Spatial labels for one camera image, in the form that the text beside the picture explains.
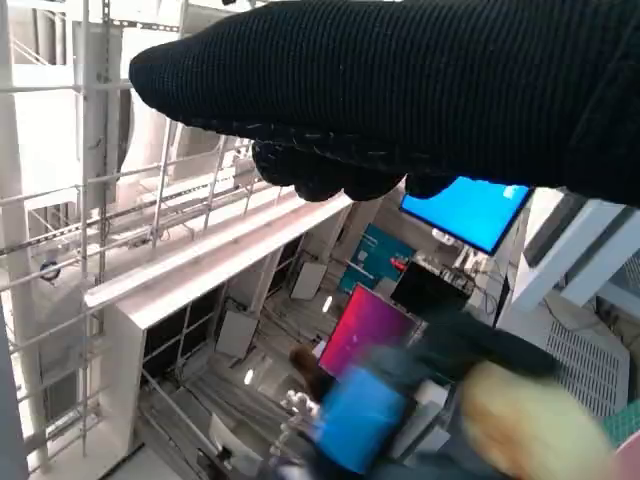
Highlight pink bowl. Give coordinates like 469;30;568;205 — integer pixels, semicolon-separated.
609;439;640;480

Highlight monitor with blue screen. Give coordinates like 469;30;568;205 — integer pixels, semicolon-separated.
398;175;532;257

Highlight person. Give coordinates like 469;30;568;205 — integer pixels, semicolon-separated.
288;344;346;407

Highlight metal truss frame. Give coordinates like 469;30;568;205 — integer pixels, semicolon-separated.
0;0;301;471

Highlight green cutting mat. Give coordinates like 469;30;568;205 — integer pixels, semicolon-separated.
599;399;640;451

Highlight monitor with pink screen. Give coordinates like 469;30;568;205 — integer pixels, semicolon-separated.
317;283;427;382

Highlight long white beam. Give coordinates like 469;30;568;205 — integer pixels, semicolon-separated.
83;192;355;331

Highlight round toy bread bun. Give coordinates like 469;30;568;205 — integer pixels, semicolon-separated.
457;360;614;480

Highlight monitor with black screen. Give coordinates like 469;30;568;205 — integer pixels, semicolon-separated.
389;262;475;314

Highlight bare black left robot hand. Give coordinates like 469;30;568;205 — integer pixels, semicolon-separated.
269;304;566;480

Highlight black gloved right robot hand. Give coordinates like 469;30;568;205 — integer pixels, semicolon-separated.
128;0;640;206

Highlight teal poster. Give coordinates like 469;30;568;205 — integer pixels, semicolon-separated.
338;223;417;296

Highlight white cabinet with louvred side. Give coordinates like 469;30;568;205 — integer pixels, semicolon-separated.
494;289;634;419

